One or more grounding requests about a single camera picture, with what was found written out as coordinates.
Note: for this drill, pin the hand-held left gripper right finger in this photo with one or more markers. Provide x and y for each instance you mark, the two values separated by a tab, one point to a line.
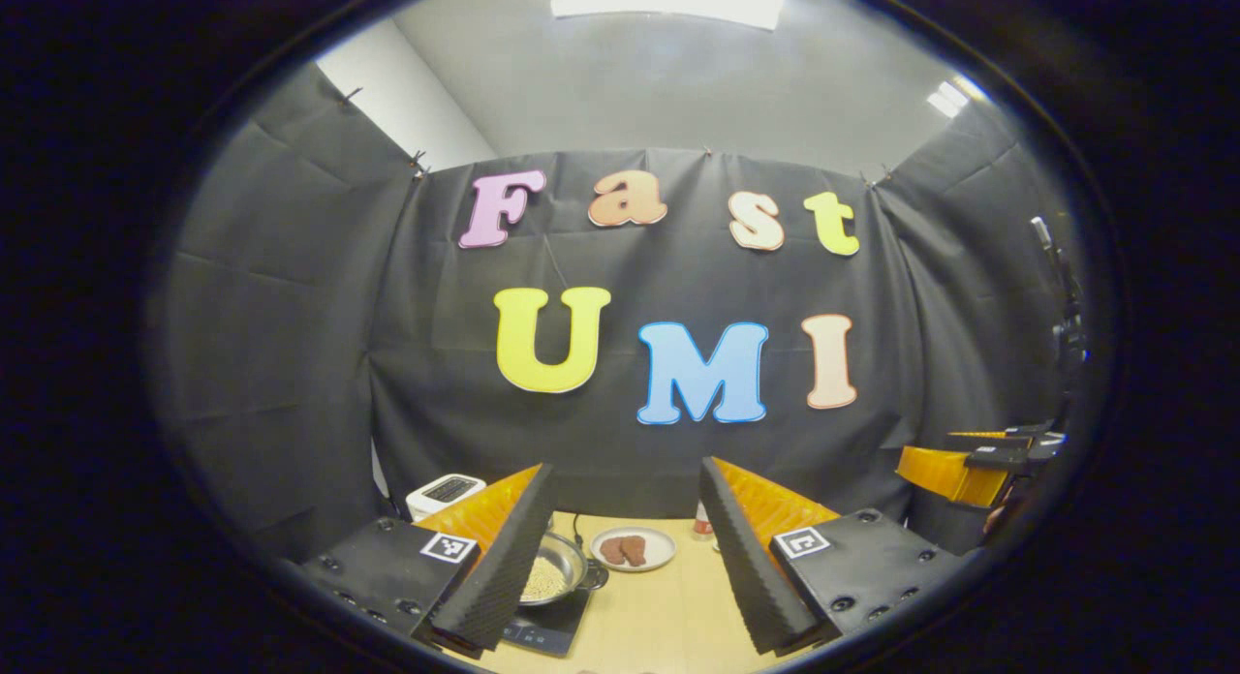
756	577

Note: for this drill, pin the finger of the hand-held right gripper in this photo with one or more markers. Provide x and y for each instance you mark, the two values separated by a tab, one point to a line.
1017	438
935	471

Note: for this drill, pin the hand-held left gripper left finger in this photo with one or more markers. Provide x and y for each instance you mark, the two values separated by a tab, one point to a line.
504	567

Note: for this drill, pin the black induction cooktop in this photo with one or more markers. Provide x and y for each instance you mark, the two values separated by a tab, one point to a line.
552	630

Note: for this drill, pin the pile of soybeans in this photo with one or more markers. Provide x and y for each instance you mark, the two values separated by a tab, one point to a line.
542	579

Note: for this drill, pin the clear plastic water bottle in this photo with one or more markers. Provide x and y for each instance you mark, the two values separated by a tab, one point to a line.
703	524

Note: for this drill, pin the white toaster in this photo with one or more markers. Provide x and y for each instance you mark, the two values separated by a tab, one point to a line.
446	492

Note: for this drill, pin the white plate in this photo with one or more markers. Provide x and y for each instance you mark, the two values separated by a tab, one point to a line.
664	548

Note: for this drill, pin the brown meat slice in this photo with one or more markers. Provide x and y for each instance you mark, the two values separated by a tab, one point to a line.
612	552
635	551

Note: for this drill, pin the black tripod stand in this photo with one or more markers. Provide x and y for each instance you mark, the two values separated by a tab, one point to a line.
1061	296

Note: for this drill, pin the small ceiling light panel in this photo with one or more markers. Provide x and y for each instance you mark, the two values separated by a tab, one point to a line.
947	98

